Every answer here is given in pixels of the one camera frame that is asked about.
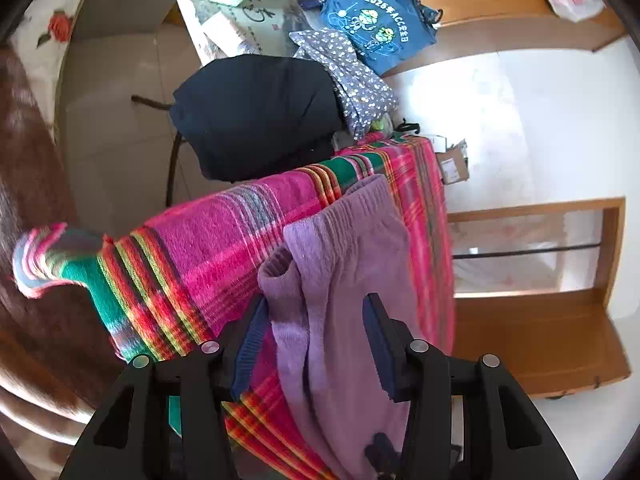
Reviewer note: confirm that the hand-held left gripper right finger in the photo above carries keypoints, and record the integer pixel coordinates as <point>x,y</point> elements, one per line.
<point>377,355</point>

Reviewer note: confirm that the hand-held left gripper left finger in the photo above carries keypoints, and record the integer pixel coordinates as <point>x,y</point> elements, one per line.
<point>252,350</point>

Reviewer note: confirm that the purple fleece pants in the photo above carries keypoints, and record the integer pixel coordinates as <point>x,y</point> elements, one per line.
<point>350,270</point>

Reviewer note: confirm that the pink plaid blanket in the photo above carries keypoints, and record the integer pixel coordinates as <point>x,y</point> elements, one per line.
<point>210,260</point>

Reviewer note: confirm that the translucent printed door curtain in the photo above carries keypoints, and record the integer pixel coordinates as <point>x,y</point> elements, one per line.
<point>510,270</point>

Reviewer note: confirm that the wooden door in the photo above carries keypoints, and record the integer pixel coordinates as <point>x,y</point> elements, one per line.
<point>540,340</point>

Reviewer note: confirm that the cardboard box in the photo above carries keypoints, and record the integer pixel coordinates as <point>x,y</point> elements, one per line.
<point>452,167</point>

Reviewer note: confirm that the black folded garment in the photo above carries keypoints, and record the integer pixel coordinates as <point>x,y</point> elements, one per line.
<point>250,110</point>

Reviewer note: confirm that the blue floral cloth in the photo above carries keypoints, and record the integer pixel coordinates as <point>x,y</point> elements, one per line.
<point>360,90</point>

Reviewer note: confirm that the brown fuzzy blanket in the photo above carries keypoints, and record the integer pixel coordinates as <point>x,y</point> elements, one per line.
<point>35,185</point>

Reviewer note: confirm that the glass-top desk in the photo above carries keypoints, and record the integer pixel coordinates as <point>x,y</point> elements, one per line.
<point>250,22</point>

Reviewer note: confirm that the blue printed tote bag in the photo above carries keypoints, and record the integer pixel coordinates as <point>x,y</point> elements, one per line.
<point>380,25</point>

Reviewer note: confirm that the wooden wardrobe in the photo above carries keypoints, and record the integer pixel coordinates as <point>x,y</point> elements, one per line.
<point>490,0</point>

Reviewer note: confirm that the rose print quilt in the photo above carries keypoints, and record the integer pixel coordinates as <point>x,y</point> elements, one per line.
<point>55,25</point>

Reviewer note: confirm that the dark metal chair frame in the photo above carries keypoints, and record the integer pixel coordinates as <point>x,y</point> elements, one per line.
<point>172,170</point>

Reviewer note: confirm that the wooden door frame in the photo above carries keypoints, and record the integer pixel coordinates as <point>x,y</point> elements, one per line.
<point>530,211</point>

